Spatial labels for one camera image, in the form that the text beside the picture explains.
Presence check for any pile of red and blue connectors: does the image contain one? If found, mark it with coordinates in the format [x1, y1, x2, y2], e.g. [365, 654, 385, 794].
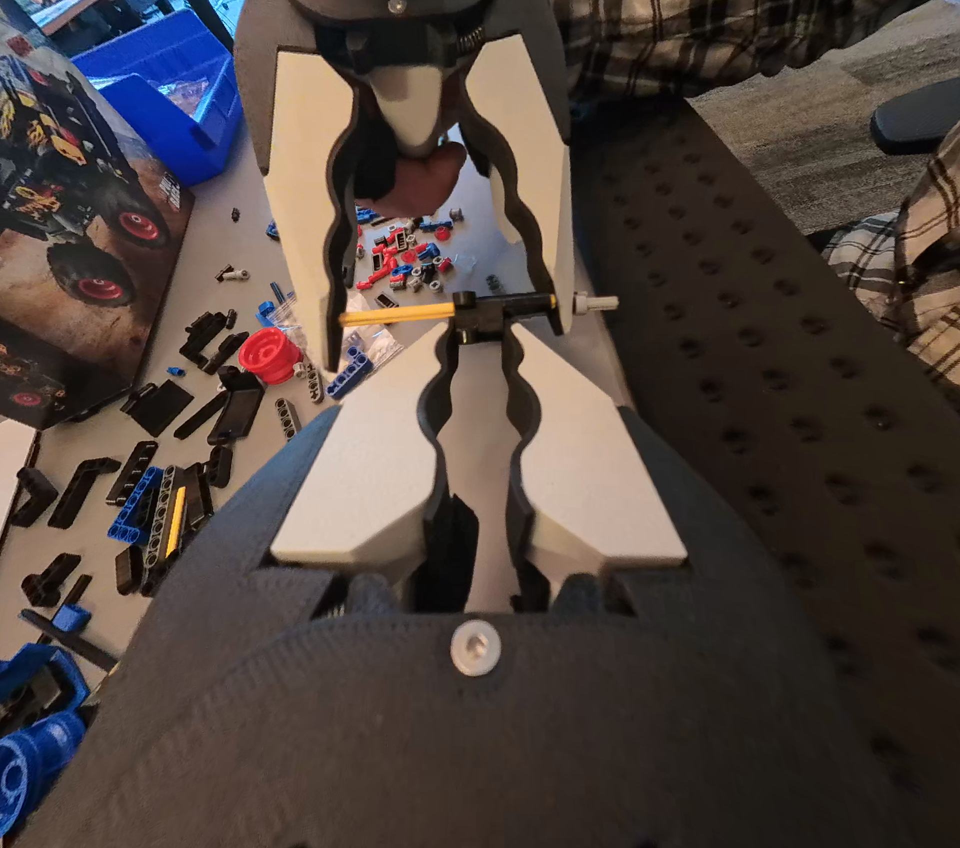
[352, 203, 466, 294]

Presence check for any black square panel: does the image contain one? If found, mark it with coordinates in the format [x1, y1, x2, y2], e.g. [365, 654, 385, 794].
[120, 379, 195, 438]

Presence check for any person's right hand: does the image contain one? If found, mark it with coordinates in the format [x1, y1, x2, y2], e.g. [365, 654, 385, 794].
[354, 143, 468, 219]

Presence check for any pile of black and blue bricks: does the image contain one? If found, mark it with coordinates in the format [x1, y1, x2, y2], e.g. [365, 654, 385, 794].
[0, 308, 305, 677]

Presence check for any blue angled beam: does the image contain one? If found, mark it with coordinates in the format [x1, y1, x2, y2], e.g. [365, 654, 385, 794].
[107, 465, 166, 545]
[326, 349, 374, 401]

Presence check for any black chair armrest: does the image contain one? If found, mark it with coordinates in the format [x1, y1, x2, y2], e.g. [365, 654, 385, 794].
[870, 84, 960, 155]

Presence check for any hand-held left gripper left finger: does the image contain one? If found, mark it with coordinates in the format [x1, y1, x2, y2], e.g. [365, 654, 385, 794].
[268, 321, 480, 613]

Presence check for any blue wheel hub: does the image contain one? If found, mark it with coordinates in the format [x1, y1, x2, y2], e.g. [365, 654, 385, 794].
[0, 709, 87, 834]

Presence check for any grey desk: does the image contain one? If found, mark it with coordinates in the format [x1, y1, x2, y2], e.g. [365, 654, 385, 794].
[0, 0, 631, 714]

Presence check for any red wheel hub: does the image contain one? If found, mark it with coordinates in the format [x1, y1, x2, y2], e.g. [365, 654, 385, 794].
[238, 328, 305, 386]

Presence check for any long thin black axle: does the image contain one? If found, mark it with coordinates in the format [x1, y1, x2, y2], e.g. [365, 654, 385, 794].
[18, 608, 120, 673]

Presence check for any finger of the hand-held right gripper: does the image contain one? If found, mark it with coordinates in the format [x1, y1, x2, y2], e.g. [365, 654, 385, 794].
[463, 29, 577, 339]
[264, 47, 360, 374]

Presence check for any small black axle connector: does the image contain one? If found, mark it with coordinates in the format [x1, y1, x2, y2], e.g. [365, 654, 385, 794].
[452, 290, 556, 345]

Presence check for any person in plaid shirt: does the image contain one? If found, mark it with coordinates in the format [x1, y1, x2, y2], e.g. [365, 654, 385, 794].
[821, 120, 960, 384]

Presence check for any blue plastic object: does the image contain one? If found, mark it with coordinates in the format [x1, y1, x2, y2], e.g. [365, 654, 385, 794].
[71, 8, 245, 188]

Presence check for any black dotted mat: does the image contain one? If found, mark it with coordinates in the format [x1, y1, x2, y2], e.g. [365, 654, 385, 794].
[573, 98, 960, 848]

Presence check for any black chassis on blue frame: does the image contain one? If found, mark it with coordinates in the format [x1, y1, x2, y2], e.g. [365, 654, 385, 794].
[0, 641, 91, 737]

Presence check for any yellow axle with black connector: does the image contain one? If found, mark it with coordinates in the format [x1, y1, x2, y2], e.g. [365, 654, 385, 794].
[339, 296, 558, 327]

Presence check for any clear bag of parts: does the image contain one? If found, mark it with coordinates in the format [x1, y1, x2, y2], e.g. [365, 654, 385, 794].
[266, 293, 402, 399]

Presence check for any black toy set box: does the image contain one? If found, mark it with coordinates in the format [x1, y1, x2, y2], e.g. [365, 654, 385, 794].
[0, 0, 196, 431]

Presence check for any black curved panel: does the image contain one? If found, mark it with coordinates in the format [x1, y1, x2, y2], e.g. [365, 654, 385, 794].
[207, 365, 267, 446]

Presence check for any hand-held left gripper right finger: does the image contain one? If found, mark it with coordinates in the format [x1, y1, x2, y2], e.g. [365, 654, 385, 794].
[504, 321, 690, 613]

